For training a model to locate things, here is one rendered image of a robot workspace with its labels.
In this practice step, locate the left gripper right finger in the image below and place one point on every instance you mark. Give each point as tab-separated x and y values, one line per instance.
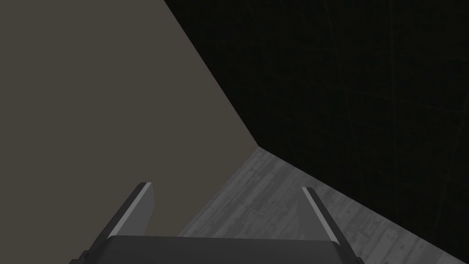
314	222

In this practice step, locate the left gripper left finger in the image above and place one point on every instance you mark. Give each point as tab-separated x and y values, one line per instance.
137	214

